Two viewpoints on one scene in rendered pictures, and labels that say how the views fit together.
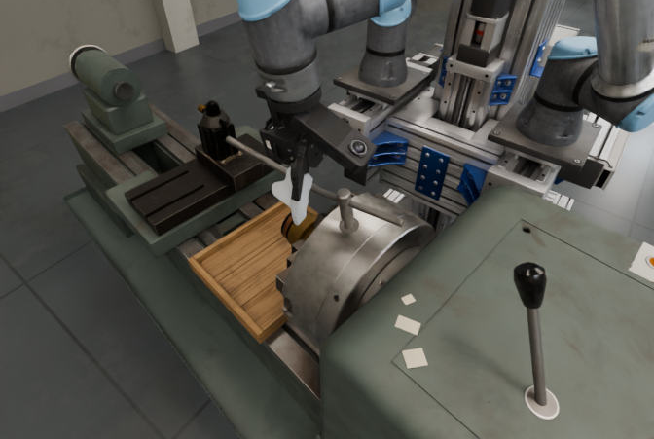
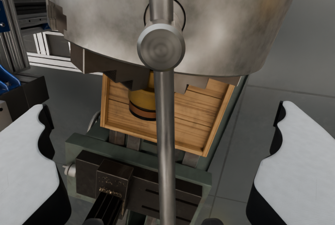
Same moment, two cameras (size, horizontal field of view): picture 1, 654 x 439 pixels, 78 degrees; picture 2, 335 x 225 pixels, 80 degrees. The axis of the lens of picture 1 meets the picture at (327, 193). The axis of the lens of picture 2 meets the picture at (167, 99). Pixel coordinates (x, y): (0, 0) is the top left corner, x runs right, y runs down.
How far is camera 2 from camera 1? 0.55 m
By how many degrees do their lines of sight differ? 29
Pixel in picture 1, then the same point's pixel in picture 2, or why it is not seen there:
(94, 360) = (229, 143)
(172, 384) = not seen: hidden behind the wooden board
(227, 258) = (186, 133)
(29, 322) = (230, 180)
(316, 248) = (229, 50)
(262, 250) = not seen: hidden behind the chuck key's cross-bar
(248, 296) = (208, 99)
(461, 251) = not seen: outside the picture
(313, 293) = (280, 14)
